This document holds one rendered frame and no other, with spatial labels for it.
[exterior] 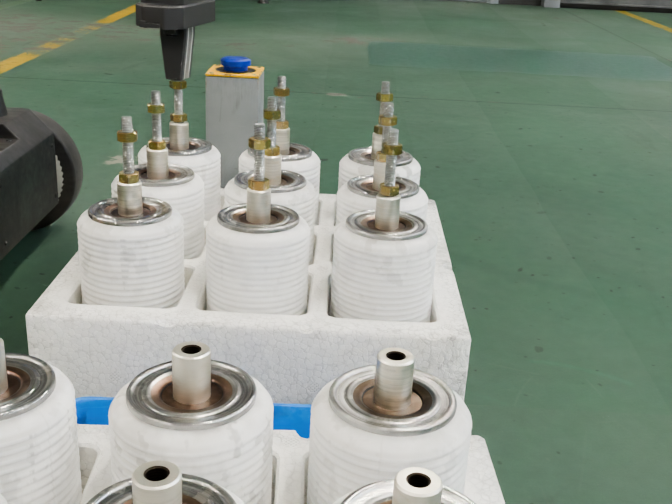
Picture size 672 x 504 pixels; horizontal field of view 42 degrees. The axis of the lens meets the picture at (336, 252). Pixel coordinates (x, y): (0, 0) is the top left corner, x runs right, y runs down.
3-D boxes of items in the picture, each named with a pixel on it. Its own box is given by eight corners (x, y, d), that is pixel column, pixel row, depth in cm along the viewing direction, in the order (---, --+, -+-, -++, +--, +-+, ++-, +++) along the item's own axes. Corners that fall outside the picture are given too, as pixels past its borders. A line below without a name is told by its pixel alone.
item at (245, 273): (322, 399, 86) (330, 227, 79) (236, 427, 81) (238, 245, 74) (271, 358, 93) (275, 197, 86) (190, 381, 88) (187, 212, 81)
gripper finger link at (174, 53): (163, 77, 99) (162, 21, 97) (189, 80, 98) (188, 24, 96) (157, 79, 98) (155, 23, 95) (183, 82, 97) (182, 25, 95)
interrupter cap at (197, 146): (139, 144, 104) (139, 138, 104) (201, 140, 107) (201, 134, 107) (155, 160, 98) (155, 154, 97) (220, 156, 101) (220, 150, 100)
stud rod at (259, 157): (266, 205, 80) (267, 124, 77) (256, 207, 79) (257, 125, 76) (260, 202, 80) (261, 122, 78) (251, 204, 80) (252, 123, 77)
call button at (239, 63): (218, 75, 114) (218, 59, 113) (222, 70, 118) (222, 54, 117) (248, 77, 114) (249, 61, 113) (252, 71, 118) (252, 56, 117)
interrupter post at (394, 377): (372, 415, 51) (376, 365, 49) (370, 393, 53) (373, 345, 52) (414, 416, 51) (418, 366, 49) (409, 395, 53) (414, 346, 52)
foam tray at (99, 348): (39, 485, 82) (23, 313, 76) (137, 309, 119) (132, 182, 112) (452, 508, 82) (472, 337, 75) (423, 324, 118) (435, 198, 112)
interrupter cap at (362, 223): (346, 242, 77) (347, 234, 76) (343, 214, 84) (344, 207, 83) (432, 245, 77) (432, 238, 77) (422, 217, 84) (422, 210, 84)
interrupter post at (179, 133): (166, 148, 103) (166, 120, 102) (186, 146, 104) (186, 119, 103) (172, 153, 101) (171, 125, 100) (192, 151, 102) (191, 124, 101)
